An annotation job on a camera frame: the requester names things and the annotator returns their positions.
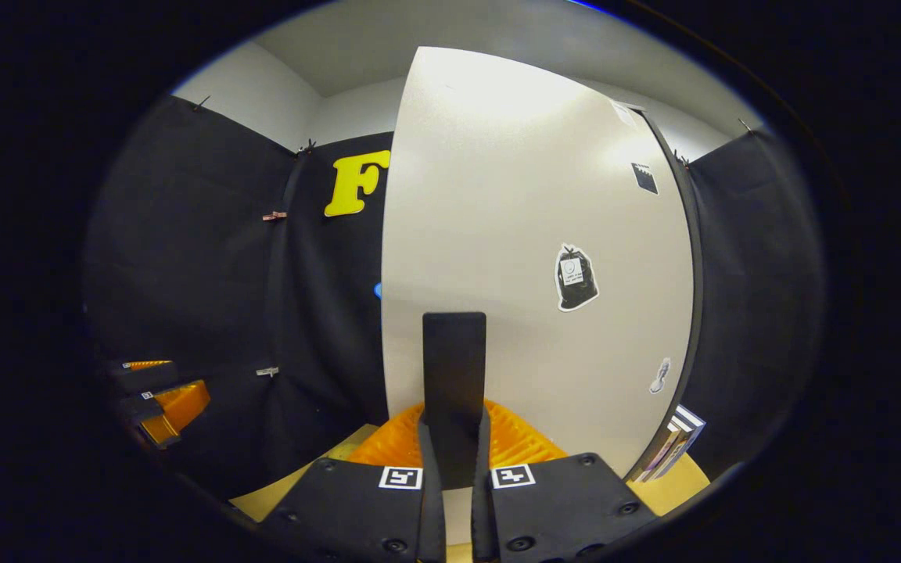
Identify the white spine book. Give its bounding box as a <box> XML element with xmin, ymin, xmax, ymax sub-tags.
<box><xmin>629</xmin><ymin>422</ymin><xmax>678</xmax><ymax>482</ymax></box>

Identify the black backdrop cloth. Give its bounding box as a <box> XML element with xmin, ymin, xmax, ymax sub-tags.
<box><xmin>83</xmin><ymin>94</ymin><xmax>823</xmax><ymax>501</ymax></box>

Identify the dark grey cabinet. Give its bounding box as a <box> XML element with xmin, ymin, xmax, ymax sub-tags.
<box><xmin>638</xmin><ymin>106</ymin><xmax>706</xmax><ymax>474</ymax></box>

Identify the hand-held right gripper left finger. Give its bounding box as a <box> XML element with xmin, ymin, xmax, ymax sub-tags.
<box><xmin>257</xmin><ymin>403</ymin><xmax>447</xmax><ymax>563</ymax></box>

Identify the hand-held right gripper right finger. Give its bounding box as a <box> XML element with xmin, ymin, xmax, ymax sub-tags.
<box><xmin>470</xmin><ymin>399</ymin><xmax>659</xmax><ymax>563</ymax></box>

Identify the black cabinet door handle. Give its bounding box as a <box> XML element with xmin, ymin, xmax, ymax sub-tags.
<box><xmin>422</xmin><ymin>312</ymin><xmax>489</xmax><ymax>490</ymax></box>

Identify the beige cabinet door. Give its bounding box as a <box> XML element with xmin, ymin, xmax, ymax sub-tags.
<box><xmin>380</xmin><ymin>47</ymin><xmax>695</xmax><ymax>544</ymax></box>

